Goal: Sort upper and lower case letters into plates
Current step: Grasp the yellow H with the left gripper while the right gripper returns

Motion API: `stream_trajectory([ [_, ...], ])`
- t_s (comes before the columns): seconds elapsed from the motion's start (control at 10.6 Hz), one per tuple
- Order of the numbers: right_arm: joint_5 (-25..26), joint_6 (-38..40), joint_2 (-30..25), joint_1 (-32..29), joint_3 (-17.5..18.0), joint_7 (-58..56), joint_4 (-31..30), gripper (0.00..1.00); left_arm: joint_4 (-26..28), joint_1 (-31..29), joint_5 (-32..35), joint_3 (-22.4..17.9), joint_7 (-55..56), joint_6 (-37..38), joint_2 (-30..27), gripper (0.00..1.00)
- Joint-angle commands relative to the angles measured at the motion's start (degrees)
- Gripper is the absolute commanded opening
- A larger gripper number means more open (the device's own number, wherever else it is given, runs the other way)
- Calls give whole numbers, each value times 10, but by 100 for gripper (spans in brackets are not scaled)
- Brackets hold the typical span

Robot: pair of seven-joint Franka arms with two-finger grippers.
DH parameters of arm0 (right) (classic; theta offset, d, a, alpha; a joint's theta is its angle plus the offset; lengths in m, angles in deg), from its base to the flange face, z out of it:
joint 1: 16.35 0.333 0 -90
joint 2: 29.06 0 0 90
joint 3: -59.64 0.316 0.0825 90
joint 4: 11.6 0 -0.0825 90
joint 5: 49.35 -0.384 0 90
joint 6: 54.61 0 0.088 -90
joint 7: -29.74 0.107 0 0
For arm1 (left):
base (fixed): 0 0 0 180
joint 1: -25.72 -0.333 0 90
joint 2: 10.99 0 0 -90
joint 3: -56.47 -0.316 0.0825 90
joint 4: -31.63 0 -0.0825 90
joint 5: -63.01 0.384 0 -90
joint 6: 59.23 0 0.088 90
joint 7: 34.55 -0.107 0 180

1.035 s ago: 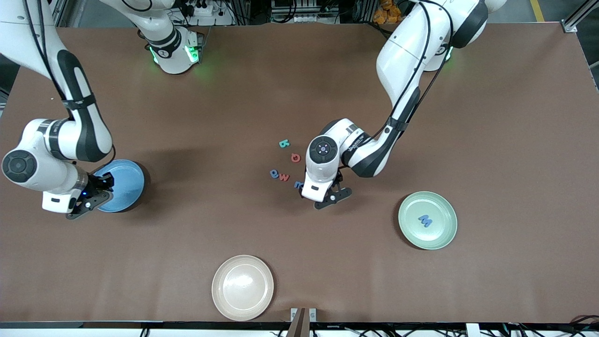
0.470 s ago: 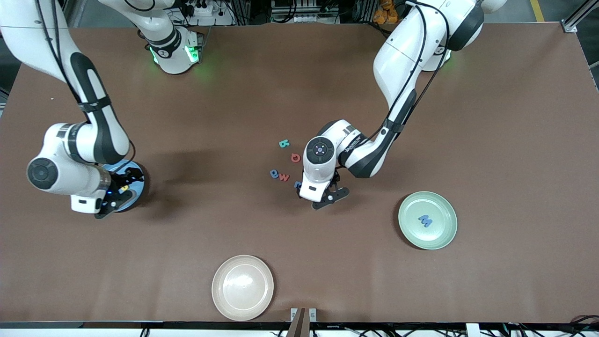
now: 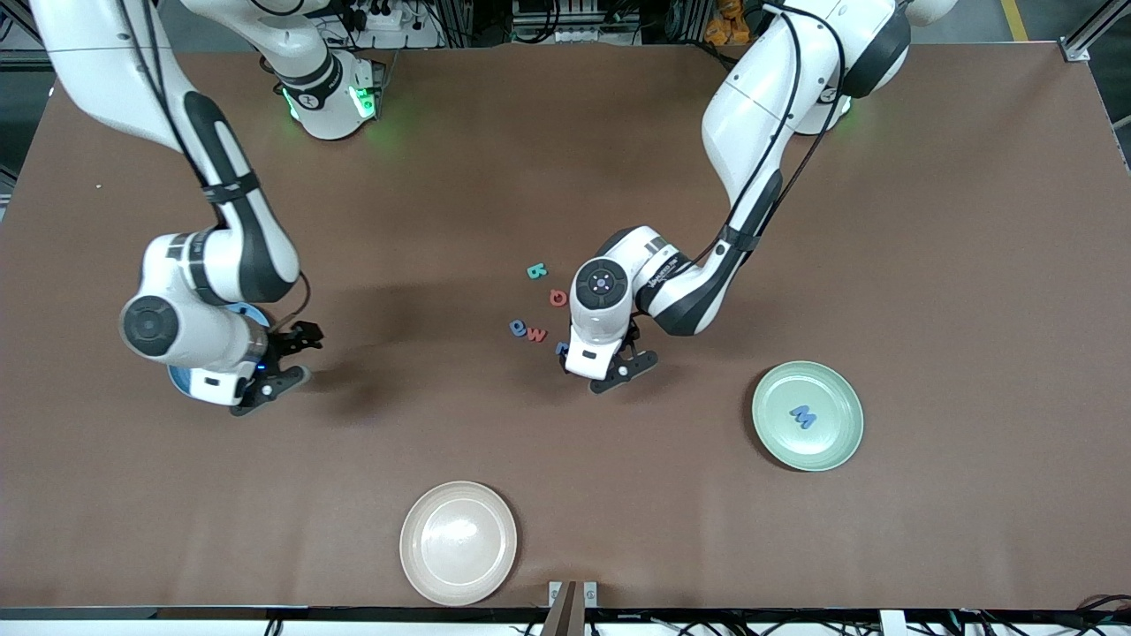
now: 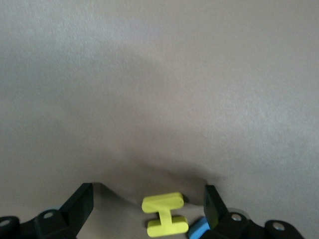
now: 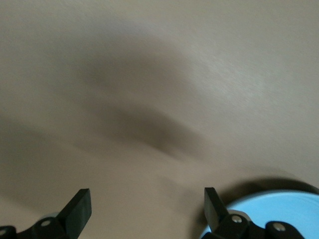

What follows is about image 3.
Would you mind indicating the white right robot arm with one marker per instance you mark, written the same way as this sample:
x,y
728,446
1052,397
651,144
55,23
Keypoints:
x,y
106,79

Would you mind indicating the pale green plate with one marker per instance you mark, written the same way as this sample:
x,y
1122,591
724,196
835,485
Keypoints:
x,y
831,442

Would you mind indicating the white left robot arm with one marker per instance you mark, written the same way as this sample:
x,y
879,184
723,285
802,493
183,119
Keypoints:
x,y
760,106

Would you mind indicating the pink-red capital letter Q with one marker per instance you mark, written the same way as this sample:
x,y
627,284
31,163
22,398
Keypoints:
x,y
551,297

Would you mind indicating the blue lowercase letter a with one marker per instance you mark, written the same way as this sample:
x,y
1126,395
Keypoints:
x,y
512,329

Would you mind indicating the blue capital letter M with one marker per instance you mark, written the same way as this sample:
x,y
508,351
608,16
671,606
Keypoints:
x,y
803,415

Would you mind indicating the teal capital letter R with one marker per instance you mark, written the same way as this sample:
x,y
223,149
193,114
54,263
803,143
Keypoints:
x,y
536,271

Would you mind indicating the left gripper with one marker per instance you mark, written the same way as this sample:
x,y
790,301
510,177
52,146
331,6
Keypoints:
x,y
564,361

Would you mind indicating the beige plate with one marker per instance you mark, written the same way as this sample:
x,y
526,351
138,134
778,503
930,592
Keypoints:
x,y
458,543

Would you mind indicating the white power strip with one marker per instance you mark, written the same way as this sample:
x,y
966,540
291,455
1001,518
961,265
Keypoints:
x,y
583,35
393,37

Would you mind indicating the orange snack bag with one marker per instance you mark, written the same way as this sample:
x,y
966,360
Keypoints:
x,y
724,26

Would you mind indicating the blue plate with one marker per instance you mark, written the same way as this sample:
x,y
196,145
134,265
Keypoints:
x,y
254,314

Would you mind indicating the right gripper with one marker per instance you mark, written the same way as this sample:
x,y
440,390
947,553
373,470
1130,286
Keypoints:
x,y
284,344

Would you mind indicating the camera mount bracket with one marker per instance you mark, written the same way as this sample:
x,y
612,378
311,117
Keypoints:
x,y
565,614

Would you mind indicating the pink-red lowercase letter w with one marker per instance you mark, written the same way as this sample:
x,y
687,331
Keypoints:
x,y
536,336

